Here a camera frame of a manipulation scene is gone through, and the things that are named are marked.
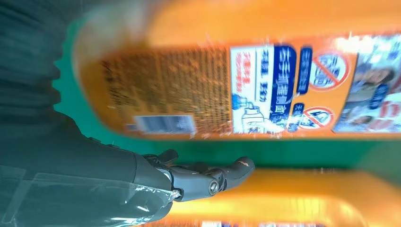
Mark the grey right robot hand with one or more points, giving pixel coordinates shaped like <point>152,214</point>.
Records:
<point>78,181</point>

